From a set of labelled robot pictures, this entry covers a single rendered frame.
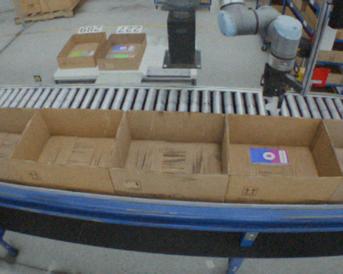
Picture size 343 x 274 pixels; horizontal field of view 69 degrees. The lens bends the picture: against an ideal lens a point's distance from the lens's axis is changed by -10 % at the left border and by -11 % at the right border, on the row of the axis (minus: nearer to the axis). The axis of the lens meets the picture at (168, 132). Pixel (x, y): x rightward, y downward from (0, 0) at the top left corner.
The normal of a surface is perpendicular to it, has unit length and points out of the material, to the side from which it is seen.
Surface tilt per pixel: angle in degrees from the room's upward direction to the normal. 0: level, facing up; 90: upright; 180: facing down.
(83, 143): 0
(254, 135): 89
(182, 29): 90
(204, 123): 90
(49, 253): 0
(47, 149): 1
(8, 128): 89
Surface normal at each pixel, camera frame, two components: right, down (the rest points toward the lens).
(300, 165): -0.02, -0.70
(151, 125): -0.09, 0.70
